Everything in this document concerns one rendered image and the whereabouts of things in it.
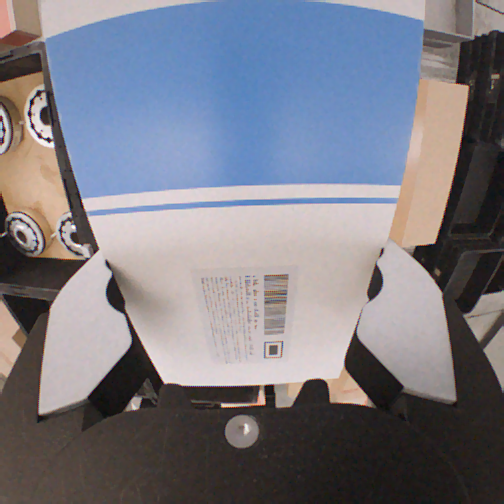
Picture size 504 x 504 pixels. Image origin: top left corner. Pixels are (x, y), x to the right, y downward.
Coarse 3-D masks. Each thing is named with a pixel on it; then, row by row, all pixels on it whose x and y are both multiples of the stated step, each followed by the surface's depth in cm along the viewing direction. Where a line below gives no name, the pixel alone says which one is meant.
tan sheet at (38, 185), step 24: (0, 96) 27; (24, 96) 28; (24, 120) 30; (24, 144) 32; (0, 168) 34; (24, 168) 35; (48, 168) 35; (24, 192) 37; (48, 192) 38; (48, 216) 40
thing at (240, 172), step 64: (64, 0) 4; (128, 0) 5; (192, 0) 5; (256, 0) 5; (320, 0) 5; (384, 0) 5; (64, 64) 5; (128, 64) 6; (192, 64) 6; (256, 64) 6; (320, 64) 6; (384, 64) 6; (64, 128) 6; (128, 128) 7; (192, 128) 7; (256, 128) 7; (320, 128) 7; (384, 128) 7; (128, 192) 8; (192, 192) 8; (256, 192) 8; (320, 192) 8; (384, 192) 8; (128, 256) 9; (192, 256) 9; (256, 256) 9; (320, 256) 9; (192, 320) 11; (256, 320) 11; (320, 320) 11; (192, 384) 15; (256, 384) 15
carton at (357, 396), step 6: (342, 390) 68; (348, 390) 68; (354, 390) 67; (360, 390) 67; (330, 396) 75; (336, 396) 67; (342, 396) 66; (348, 396) 66; (354, 396) 65; (360, 396) 65; (366, 396) 65; (348, 402) 66; (354, 402) 66; (360, 402) 67; (366, 402) 67
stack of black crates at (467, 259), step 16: (448, 240) 86; (464, 240) 86; (480, 240) 85; (416, 256) 107; (432, 256) 96; (448, 256) 85; (464, 256) 91; (480, 256) 92; (496, 256) 82; (432, 272) 95; (448, 272) 85; (464, 272) 97; (480, 272) 92; (448, 288) 102; (464, 288) 102; (480, 288) 92; (464, 304) 102
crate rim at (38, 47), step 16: (16, 48) 18; (32, 48) 18; (0, 64) 18; (48, 64) 20; (48, 80) 21; (48, 96) 22; (48, 112) 22; (64, 160) 26; (64, 176) 27; (80, 224) 31; (80, 240) 32; (16, 288) 37; (32, 288) 37; (48, 288) 37
